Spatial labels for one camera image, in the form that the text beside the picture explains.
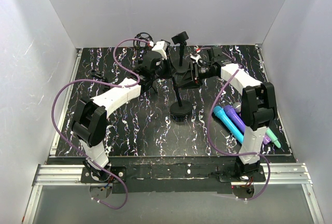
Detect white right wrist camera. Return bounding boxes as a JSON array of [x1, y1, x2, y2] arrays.
[[190, 54, 203, 66]]

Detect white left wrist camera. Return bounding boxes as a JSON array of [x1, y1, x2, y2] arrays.
[[152, 40, 170, 60]]

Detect purple foam head microphone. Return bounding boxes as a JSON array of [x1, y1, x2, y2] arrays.
[[224, 105, 245, 133]]

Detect aluminium frame rail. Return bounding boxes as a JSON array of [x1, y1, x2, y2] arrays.
[[22, 49, 109, 224]]

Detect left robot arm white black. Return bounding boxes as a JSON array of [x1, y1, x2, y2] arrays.
[[71, 51, 172, 183]]

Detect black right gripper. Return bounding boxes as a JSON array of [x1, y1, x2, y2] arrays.
[[177, 61, 216, 90]]

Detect bright blue microphone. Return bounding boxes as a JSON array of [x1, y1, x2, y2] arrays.
[[213, 106, 244, 144]]

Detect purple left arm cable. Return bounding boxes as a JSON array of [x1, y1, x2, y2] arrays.
[[51, 37, 156, 211]]

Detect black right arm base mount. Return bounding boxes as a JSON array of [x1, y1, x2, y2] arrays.
[[215, 166, 267, 184]]

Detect mint green microphone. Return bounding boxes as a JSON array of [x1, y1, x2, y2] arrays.
[[266, 128, 281, 148]]

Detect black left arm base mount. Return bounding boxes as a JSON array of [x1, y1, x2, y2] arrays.
[[80, 165, 128, 184]]

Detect purple glitter silver mesh microphone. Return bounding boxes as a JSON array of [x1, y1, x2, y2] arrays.
[[234, 102, 272, 144]]

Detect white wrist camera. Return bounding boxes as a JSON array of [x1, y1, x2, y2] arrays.
[[152, 40, 170, 60], [190, 54, 203, 66]]

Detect black round base stand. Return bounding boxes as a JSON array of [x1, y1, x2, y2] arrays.
[[170, 76, 193, 118], [172, 31, 189, 74]]

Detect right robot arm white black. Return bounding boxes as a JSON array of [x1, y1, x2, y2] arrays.
[[178, 47, 278, 181]]

